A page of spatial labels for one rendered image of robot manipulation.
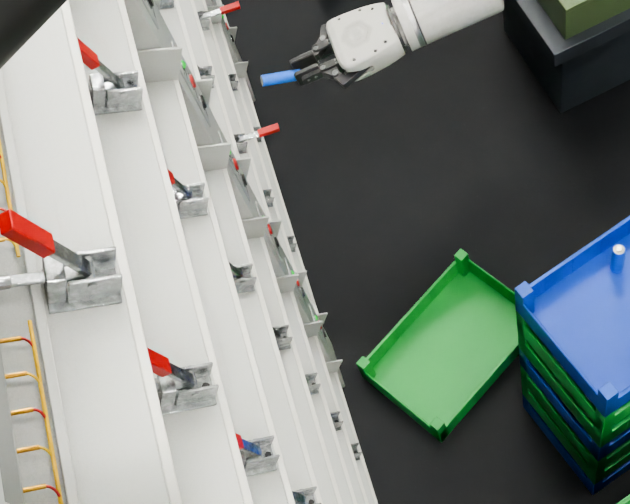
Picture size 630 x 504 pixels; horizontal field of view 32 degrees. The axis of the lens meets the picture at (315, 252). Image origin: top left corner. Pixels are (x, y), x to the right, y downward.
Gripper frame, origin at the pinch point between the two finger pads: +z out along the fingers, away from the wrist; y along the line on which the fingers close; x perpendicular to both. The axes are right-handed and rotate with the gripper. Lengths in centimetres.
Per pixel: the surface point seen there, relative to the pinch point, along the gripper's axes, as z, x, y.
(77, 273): 4, -90, 73
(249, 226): 12.4, -14.4, 30.7
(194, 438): 7, -69, 77
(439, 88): -18, 61, -27
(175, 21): 10.4, -30.0, 6.8
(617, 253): -32, 8, 45
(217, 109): 13.0, -10.9, 8.4
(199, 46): 12.9, -10.9, -3.7
